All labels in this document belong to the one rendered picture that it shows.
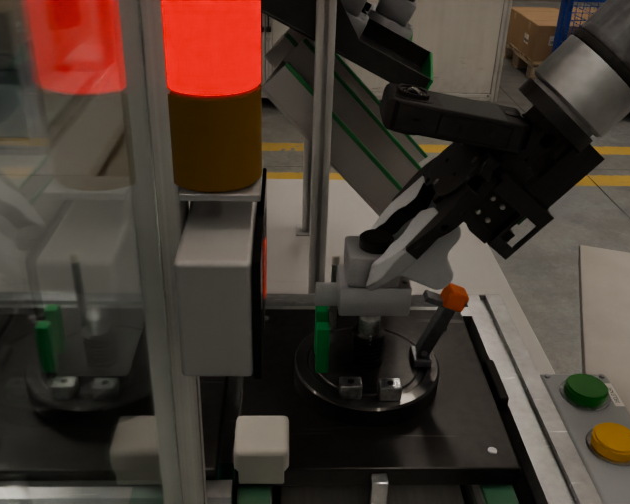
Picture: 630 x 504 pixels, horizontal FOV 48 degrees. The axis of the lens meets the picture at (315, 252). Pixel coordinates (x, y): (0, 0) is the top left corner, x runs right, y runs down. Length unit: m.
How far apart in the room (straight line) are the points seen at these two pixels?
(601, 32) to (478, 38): 4.18
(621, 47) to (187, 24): 0.34
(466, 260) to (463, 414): 0.51
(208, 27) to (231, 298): 0.13
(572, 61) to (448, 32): 4.13
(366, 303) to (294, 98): 0.28
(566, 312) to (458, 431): 2.10
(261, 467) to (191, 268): 0.30
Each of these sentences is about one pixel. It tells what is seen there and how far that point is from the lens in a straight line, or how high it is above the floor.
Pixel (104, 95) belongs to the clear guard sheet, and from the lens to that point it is 0.28.
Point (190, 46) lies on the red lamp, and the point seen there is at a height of 1.33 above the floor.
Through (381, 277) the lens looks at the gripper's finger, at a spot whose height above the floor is 1.11.
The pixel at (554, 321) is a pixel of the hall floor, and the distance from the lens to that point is 2.68.
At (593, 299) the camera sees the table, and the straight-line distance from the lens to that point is 1.12.
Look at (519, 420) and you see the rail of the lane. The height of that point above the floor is 0.96.
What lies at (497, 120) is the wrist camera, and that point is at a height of 1.24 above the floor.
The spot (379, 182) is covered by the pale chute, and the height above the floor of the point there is 1.09.
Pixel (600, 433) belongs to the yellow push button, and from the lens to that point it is 0.70.
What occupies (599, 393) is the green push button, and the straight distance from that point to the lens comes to 0.74.
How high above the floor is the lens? 1.41
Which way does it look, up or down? 29 degrees down
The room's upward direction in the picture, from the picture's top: 2 degrees clockwise
